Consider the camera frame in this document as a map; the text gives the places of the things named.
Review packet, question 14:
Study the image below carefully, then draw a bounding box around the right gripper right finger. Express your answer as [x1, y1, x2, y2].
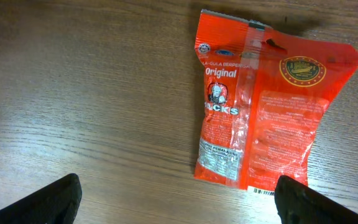
[274, 175, 358, 224]

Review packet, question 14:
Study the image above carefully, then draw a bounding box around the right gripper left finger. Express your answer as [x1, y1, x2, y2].
[0, 173, 82, 224]

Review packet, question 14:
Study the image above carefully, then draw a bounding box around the red snack bag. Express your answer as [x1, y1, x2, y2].
[194, 10, 358, 195]

